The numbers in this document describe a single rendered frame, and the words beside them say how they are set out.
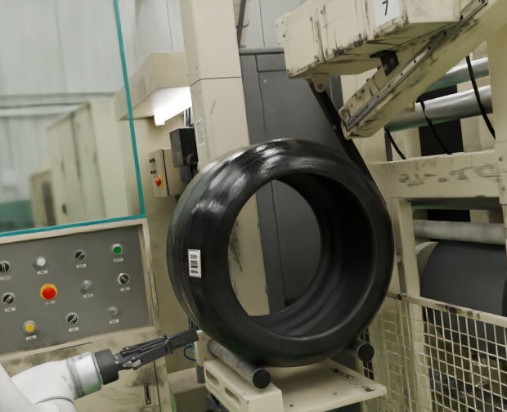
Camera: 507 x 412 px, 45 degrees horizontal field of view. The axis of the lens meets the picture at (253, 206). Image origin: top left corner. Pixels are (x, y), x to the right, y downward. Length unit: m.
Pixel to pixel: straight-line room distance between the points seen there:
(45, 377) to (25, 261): 0.71
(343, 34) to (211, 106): 0.45
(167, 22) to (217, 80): 9.85
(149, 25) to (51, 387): 10.33
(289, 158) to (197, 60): 0.50
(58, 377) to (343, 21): 1.04
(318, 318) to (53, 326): 0.86
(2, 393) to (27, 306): 0.86
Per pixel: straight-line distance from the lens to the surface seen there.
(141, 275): 2.09
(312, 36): 1.68
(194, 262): 1.35
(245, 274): 1.78
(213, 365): 1.72
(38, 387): 1.39
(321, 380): 1.69
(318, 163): 1.44
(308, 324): 1.73
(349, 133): 1.80
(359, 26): 1.48
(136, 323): 2.11
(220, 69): 1.79
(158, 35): 11.47
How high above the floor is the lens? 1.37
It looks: 3 degrees down
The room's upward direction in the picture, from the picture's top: 7 degrees counter-clockwise
